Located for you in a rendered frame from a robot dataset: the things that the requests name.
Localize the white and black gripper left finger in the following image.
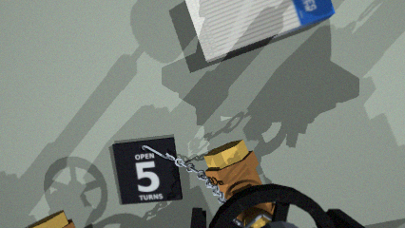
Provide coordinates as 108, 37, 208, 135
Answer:
190, 208, 206, 228

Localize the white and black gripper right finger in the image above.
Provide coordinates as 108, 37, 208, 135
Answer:
326, 209, 365, 228

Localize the black tag with metal chain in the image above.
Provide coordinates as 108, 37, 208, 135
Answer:
112, 137, 227, 204

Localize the bag of cable ties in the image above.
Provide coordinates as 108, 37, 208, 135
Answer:
185, 0, 335, 63

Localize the grey cylinder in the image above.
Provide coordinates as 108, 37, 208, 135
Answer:
261, 221, 298, 228

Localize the dark grey pipe manifold with clamps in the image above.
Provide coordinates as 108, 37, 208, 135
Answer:
29, 140, 336, 228

